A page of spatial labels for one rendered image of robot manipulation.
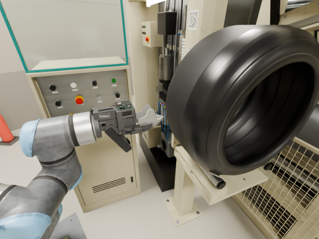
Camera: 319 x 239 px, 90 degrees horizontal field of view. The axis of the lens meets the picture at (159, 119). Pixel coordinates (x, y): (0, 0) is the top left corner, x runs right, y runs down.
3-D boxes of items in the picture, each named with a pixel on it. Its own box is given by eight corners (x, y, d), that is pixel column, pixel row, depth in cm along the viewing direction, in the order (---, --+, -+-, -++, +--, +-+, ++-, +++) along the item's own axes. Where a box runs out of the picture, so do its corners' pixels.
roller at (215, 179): (186, 139, 98) (180, 143, 97) (183, 134, 95) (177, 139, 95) (227, 185, 70) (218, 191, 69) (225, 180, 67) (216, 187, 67)
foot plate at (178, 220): (163, 200, 159) (163, 198, 157) (187, 191, 167) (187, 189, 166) (175, 227, 137) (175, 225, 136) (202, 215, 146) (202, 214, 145)
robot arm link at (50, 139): (36, 145, 47) (22, 115, 42) (82, 136, 51) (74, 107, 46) (27, 168, 40) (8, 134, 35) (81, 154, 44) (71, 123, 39)
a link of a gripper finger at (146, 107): (163, 104, 51) (135, 108, 48) (163, 120, 54) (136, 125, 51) (159, 100, 54) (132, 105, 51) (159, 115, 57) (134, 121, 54)
